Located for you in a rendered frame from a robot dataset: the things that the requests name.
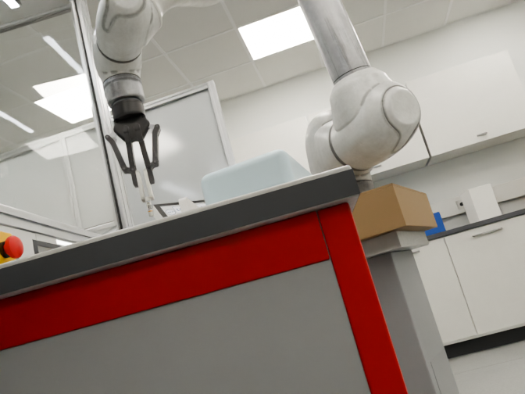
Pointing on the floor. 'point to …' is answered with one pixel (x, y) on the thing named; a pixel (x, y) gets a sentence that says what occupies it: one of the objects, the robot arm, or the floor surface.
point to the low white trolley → (205, 303)
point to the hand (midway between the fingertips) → (144, 185)
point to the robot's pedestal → (409, 312)
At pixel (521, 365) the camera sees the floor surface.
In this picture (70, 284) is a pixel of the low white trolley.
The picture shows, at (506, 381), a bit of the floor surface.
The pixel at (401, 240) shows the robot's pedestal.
